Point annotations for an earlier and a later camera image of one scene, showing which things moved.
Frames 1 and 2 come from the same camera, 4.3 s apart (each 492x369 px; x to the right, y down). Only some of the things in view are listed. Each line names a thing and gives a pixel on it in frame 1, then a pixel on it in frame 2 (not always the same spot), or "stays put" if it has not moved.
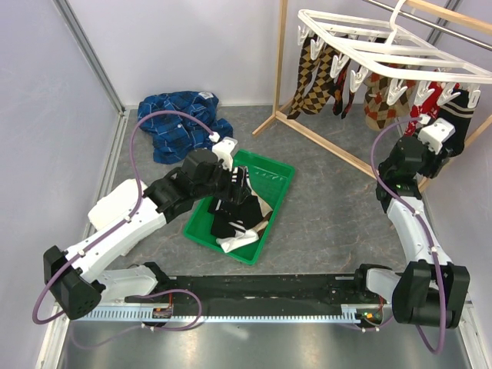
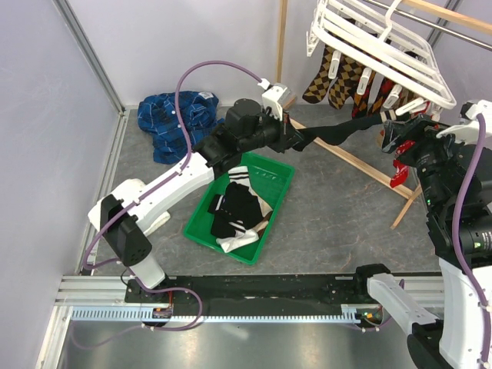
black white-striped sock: x=225 y=226 stays put
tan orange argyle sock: x=377 y=110 → x=404 y=98
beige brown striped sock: x=265 y=212 stays put
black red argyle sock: x=336 y=89 → x=387 y=87
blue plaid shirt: x=176 y=134 stays put
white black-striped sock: x=241 y=238 stays put
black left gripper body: x=221 y=181 → x=280 y=132
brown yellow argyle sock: x=322 y=86 → x=344 y=86
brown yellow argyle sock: x=308 y=65 → x=317 y=88
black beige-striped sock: x=459 y=114 → x=336 y=134
